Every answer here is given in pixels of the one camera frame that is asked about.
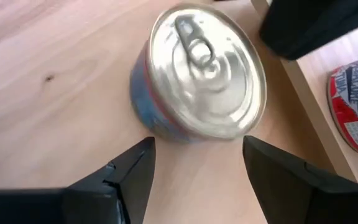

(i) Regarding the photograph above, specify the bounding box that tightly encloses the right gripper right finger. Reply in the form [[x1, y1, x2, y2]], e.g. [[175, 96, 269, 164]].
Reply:
[[242, 136, 358, 224]]

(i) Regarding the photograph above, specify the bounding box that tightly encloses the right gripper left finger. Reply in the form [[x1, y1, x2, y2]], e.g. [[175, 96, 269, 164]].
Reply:
[[0, 136, 157, 224]]

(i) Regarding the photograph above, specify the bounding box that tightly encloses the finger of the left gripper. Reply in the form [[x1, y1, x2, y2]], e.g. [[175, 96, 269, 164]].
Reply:
[[259, 0, 358, 60]]

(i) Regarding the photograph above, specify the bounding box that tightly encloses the red label albacore tuna can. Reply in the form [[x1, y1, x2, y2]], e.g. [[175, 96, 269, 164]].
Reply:
[[326, 52, 358, 156]]

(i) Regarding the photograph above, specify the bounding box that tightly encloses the blue red label salmon can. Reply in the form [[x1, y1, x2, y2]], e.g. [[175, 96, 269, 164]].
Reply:
[[129, 2, 267, 144]]

